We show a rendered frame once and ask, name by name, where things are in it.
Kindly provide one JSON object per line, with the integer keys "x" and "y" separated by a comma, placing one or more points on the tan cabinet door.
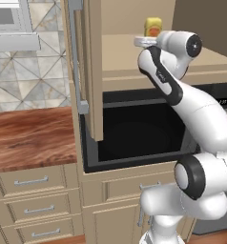
{"x": 94, "y": 63}

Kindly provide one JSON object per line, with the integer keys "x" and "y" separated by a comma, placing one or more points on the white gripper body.
{"x": 143, "y": 41}

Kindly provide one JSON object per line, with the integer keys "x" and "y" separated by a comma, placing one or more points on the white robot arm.
{"x": 204, "y": 120}

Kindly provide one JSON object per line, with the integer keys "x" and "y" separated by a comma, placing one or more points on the tan cupboard door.
{"x": 115, "y": 224}

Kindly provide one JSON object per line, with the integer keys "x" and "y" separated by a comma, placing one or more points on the tan open cabinet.
{"x": 121, "y": 60}

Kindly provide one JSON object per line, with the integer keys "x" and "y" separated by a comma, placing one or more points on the yellow mustard bottle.
{"x": 153, "y": 26}

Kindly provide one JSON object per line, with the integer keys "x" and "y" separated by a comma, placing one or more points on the black built-in oven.
{"x": 134, "y": 133}

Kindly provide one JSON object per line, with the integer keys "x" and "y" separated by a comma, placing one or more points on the tan drawer front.
{"x": 39, "y": 201}
{"x": 121, "y": 189}
{"x": 32, "y": 173}
{"x": 45, "y": 224}

